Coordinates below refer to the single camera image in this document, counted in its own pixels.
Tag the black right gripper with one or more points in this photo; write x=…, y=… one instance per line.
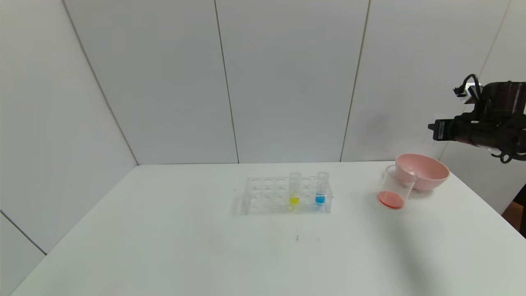
x=440, y=130

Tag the test tube with yellow pigment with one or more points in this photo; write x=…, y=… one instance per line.
x=294, y=200

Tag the black and grey right robot arm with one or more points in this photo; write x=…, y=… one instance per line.
x=499, y=119

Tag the clear plastic beaker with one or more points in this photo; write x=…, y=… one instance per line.
x=391, y=199

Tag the test tube with blue pigment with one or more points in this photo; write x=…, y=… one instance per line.
x=320, y=200

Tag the clear acrylic test tube rack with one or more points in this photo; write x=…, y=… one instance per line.
x=267, y=201

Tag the pink plastic bowl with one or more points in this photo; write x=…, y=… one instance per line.
x=427, y=170

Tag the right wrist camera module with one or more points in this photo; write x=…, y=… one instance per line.
x=468, y=90

